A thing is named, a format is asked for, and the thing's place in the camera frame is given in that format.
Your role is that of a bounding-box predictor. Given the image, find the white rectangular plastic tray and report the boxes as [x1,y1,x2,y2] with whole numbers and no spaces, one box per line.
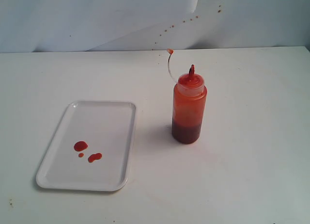
[36,100,137,192]

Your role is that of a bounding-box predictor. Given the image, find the red sauce drops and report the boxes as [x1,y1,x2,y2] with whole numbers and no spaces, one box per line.
[73,141,103,163]

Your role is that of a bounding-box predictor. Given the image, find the red sauce squeeze bottle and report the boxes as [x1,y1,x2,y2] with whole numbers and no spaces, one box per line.
[167,49,207,144]

